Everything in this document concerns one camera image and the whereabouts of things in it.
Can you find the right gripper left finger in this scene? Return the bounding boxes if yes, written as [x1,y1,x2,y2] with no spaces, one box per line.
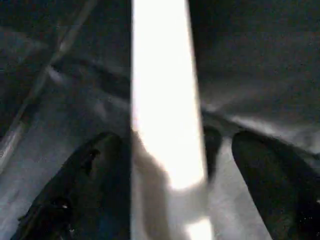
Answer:
[9,131,131,240]

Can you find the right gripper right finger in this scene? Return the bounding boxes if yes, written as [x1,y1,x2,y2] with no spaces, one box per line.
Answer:
[232,130,320,240]

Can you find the white plastic table leg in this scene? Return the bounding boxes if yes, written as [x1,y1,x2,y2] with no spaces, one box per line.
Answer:
[129,0,214,240]

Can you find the black work mat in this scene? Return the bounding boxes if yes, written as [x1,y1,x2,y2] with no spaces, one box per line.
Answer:
[0,0,320,240]

